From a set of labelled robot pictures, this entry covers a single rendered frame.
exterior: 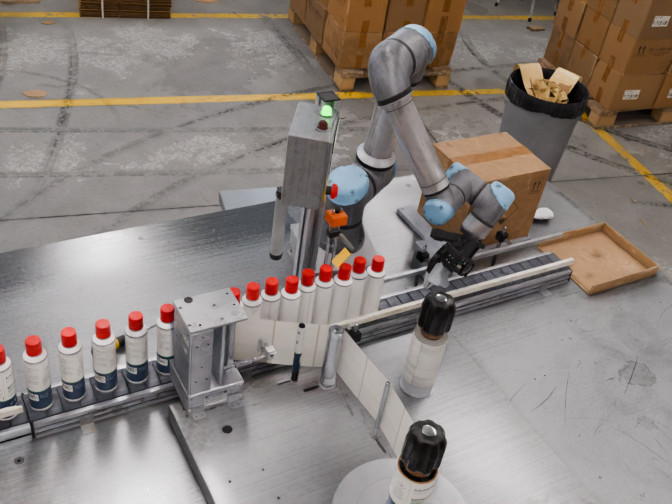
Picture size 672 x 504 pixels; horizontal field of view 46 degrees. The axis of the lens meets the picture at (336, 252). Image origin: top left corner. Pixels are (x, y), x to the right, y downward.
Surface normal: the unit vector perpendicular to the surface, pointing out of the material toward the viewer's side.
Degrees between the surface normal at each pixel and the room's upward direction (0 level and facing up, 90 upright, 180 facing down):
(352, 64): 95
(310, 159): 90
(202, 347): 90
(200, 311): 0
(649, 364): 0
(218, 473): 0
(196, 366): 90
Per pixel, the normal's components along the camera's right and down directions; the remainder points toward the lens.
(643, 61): 0.33, 0.61
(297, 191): -0.11, 0.60
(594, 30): -0.93, 0.11
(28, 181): 0.13, -0.78
